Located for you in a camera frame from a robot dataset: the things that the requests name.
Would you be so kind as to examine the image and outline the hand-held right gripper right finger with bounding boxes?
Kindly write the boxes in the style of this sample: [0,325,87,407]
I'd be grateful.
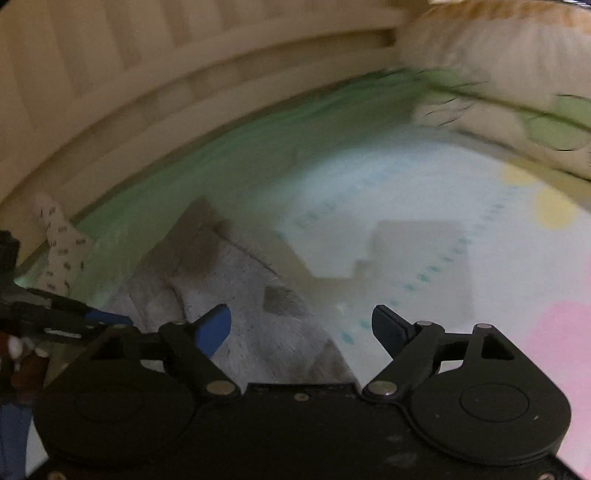
[361,305,516,402]

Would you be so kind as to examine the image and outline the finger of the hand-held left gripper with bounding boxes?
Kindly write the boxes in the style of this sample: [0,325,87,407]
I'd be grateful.
[0,306,117,345]
[25,289,133,326]

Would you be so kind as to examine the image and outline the white patterned cloth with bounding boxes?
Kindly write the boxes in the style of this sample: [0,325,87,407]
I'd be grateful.
[32,194,93,296]

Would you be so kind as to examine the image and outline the cream pillow with leaf pattern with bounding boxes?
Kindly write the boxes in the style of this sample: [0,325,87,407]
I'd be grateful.
[399,0,591,112]

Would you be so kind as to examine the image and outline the floral bed sheet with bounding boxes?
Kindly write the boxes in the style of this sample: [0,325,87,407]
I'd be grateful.
[69,69,591,462]

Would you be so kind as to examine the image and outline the beige wooden headboard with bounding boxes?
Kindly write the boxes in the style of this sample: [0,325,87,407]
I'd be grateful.
[0,0,416,217]

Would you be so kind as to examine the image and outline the cream pillow with green circles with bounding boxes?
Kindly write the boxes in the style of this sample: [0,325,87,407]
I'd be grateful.
[412,68,591,182]

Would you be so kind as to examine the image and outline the dark red cloth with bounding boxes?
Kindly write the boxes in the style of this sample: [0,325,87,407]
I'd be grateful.
[0,332,49,400]

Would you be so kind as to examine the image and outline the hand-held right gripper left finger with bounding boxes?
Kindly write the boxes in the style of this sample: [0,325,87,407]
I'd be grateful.
[90,304,242,400]

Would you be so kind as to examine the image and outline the blue cloth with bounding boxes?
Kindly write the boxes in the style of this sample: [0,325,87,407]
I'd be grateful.
[0,399,35,480]

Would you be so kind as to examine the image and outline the grey pants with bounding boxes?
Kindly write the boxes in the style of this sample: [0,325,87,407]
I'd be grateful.
[108,198,361,385]

